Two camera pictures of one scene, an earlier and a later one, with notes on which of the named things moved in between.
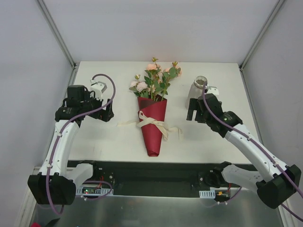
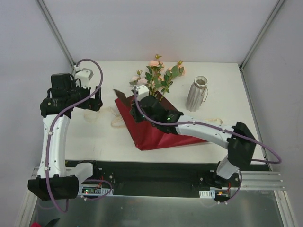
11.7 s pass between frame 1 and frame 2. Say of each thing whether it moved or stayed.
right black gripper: moved
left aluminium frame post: stayed
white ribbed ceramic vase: stayed
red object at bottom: stayed
